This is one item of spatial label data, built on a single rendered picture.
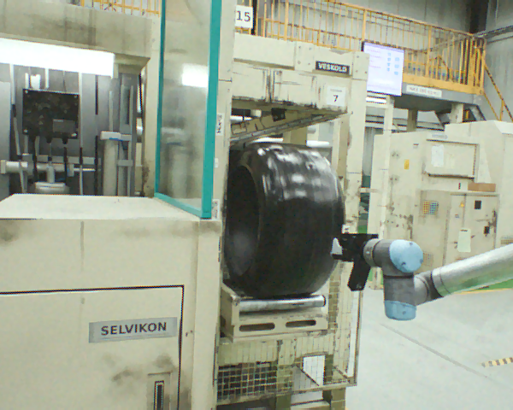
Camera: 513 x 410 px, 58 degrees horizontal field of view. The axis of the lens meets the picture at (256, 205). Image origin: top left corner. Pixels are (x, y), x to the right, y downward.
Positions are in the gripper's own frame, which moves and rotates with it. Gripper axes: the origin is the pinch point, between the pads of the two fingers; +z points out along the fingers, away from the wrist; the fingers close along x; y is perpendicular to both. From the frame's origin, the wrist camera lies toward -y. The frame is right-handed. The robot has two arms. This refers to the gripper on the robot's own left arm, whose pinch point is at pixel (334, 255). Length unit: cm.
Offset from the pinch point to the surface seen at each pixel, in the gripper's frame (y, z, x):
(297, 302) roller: -18.1, 23.7, 0.6
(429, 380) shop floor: -96, 131, -153
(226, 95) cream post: 53, 23, 28
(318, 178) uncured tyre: 24.9, 10.9, -0.4
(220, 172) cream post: 26.7, 25.9, 29.0
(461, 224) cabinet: 11, 315, -369
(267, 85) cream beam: 66, 47, 3
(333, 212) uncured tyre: 13.6, 7.5, -3.9
